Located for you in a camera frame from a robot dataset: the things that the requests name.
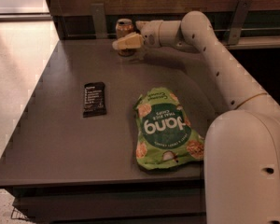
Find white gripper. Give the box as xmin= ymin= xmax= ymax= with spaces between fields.
xmin=112 ymin=21 xmax=162 ymax=50

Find orange soda can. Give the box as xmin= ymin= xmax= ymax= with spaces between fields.
xmin=116 ymin=19 xmax=134 ymax=57

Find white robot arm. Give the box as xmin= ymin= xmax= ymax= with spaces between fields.
xmin=113 ymin=11 xmax=280 ymax=224

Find black snack bar wrapper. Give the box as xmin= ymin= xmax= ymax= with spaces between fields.
xmin=83 ymin=82 xmax=106 ymax=118

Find green rice chips bag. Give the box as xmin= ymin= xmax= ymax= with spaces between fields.
xmin=134 ymin=87 xmax=204 ymax=170

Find grey cabinet drawers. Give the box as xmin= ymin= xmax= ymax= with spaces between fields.
xmin=7 ymin=180 xmax=206 ymax=224

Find left grey metal bracket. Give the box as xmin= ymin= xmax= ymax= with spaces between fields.
xmin=91 ymin=3 xmax=107 ymax=39

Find grey metal bracket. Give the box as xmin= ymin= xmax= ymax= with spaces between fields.
xmin=91 ymin=3 xmax=107 ymax=39
xmin=225 ymin=0 xmax=253 ymax=46

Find right grey metal bracket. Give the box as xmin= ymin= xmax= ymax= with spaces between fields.
xmin=225 ymin=0 xmax=253 ymax=46

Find wire rack on floor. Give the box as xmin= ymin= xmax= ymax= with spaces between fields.
xmin=10 ymin=208 xmax=30 ymax=221

